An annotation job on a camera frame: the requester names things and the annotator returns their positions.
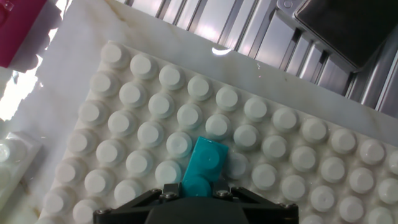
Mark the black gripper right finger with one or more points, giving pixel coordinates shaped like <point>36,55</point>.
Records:
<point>270,216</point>

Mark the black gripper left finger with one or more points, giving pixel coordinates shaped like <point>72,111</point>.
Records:
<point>124,216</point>

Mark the teal four-stud block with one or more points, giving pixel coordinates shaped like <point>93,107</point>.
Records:
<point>205,161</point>

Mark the white studded baseplate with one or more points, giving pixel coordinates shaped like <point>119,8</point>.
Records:
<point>280,161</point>

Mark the white four-stud block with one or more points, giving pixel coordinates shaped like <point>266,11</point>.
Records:
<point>15,165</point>

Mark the white marble board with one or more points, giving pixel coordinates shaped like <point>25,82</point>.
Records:
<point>77,34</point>

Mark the silver digital scale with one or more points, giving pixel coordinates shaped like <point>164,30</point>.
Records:
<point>348,28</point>

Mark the magenta three-stud block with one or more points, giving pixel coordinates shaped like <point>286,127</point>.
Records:
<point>18,34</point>

